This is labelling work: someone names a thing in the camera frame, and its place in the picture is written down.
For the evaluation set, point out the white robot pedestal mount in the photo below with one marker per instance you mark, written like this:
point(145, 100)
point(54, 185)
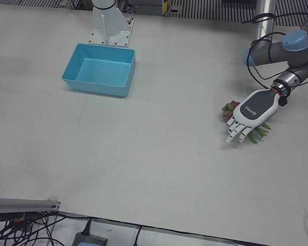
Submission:
point(110, 25)

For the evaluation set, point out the black power strip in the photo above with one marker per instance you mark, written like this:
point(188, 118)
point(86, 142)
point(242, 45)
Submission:
point(5, 216)

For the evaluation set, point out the white grey robot hand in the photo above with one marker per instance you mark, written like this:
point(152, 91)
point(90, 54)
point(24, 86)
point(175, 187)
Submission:
point(256, 107)

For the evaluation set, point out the aluminium profile rail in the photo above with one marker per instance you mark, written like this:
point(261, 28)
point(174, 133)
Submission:
point(20, 203)

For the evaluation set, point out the light blue plastic bin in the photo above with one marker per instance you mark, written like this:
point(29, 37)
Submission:
point(102, 71)

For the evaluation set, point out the red green dragon fruit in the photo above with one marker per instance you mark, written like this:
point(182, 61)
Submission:
point(227, 117)

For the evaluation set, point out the grey power adapter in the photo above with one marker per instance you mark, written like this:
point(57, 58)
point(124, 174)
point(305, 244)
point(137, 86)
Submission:
point(92, 239)

